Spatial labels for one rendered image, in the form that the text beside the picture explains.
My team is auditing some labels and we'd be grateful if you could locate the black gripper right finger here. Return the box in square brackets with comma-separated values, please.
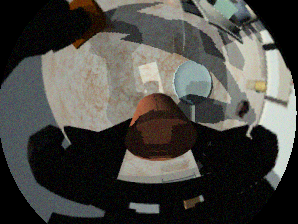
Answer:
[190, 120, 249, 176]

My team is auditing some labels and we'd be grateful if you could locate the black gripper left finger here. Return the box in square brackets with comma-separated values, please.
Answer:
[64, 119, 132, 179]

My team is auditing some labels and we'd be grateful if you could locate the cream open cylinder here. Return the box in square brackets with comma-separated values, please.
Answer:
[245, 6, 259, 26]

